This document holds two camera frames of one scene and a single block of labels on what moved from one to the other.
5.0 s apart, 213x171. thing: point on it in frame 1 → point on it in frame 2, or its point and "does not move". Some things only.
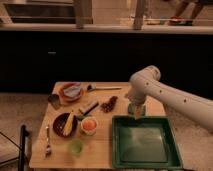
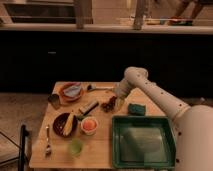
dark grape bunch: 107,107 does not move
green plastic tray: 146,143 does not move
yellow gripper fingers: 139,111 → 119,103
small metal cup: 54,100 does not move
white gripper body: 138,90 → 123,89
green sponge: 137,111 does not move
